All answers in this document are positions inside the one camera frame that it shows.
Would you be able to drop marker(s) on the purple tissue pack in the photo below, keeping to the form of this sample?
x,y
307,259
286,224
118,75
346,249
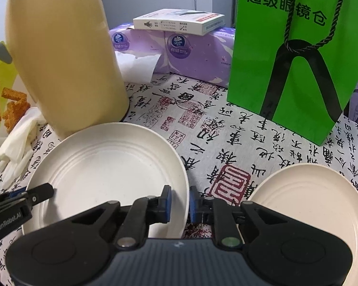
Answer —
x,y
197,56

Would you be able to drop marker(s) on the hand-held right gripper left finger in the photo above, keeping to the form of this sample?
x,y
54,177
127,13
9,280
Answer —
x,y
167,198

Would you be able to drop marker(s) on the yellow-green snack bag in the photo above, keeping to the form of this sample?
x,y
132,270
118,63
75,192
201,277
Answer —
x,y
0,95

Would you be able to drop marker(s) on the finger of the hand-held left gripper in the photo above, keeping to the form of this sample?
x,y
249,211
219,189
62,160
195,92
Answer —
x,y
41,193

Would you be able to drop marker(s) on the calligraphy printed tablecloth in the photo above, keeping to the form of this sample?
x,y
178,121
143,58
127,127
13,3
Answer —
x,y
226,143

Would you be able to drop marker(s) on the large cream plate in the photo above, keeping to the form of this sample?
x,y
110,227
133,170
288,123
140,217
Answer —
x,y
107,161

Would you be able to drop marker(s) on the white tissue paper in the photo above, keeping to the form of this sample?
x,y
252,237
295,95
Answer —
x,y
137,65

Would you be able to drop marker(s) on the green paper bag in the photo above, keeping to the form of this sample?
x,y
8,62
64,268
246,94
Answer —
x,y
256,50

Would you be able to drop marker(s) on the flat white box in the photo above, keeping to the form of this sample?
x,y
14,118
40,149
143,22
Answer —
x,y
167,23

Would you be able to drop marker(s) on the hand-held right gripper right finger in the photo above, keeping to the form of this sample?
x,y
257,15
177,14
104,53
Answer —
x,y
193,202

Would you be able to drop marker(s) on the pair of white gloves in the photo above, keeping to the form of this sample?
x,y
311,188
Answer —
x,y
18,146

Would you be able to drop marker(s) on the yellow thermos jug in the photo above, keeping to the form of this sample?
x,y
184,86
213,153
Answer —
x,y
62,50

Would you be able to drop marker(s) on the small cream plate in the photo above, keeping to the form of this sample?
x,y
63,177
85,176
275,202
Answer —
x,y
310,202

